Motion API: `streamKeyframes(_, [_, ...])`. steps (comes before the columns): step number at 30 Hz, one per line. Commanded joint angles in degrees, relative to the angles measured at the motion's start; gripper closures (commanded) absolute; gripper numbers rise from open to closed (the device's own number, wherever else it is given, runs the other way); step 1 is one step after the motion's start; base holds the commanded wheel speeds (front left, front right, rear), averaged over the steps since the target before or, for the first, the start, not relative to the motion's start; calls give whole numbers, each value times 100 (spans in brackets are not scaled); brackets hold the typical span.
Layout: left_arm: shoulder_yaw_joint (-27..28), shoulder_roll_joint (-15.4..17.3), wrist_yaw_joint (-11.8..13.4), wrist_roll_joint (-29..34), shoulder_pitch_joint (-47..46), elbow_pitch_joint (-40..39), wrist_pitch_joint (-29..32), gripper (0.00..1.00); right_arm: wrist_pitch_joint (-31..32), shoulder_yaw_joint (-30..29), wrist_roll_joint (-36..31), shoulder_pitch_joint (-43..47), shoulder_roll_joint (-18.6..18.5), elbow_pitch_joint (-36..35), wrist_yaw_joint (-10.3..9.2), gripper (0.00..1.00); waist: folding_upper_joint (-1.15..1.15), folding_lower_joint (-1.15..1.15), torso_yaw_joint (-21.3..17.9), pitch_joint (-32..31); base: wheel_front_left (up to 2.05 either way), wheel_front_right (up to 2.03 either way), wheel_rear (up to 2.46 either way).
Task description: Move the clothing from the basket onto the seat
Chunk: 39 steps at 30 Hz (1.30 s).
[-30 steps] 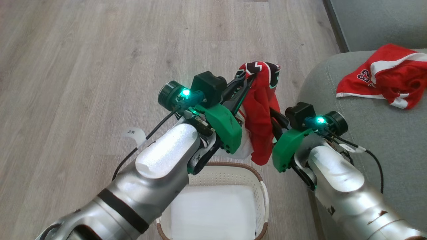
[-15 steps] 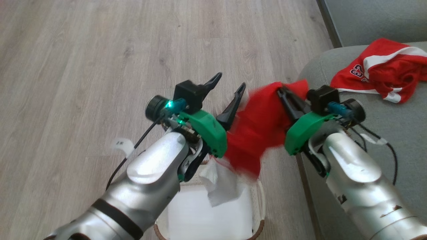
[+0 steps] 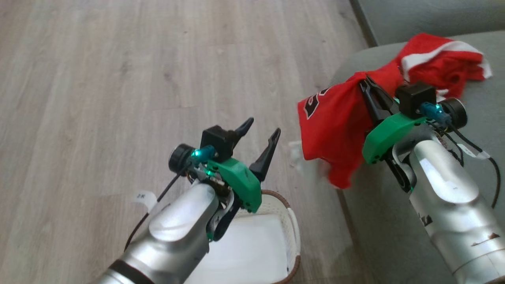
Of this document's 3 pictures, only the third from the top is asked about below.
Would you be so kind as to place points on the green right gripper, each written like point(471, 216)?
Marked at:
point(388, 132)

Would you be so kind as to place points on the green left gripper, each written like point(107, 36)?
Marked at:
point(242, 183)

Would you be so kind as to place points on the red and white jersey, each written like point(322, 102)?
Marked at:
point(335, 126)

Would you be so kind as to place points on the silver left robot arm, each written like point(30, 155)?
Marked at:
point(177, 232)

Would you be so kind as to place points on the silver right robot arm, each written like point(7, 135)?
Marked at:
point(446, 197)

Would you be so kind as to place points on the grey-green sofa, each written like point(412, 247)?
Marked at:
point(378, 228)

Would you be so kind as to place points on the white laundry basket brown rim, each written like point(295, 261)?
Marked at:
point(256, 248)

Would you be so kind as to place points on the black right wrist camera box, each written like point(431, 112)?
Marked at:
point(414, 98)

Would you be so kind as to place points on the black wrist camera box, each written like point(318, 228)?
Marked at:
point(414, 98)
point(217, 142)

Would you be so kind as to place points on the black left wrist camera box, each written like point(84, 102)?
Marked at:
point(217, 142)

